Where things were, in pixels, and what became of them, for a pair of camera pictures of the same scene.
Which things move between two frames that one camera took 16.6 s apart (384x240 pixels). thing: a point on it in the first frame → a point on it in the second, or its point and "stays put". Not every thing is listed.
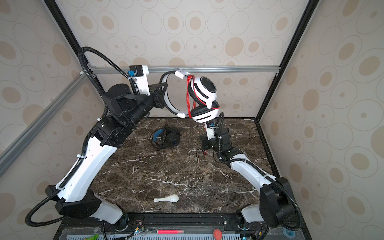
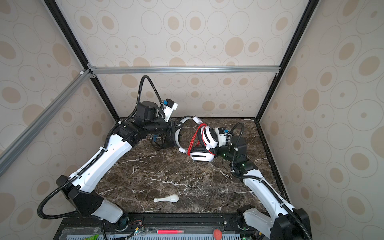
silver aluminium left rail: x=9 y=155 stays put
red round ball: x=217 y=234 stays put
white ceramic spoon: x=173 y=198 stays put
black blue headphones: x=164 y=137 stays put
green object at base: x=93 y=237 stays put
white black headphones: x=202 y=94 → x=207 y=138
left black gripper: x=158 y=95 → x=168 y=127
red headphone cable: x=192 y=98 → x=193 y=137
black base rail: x=183 y=226 stays put
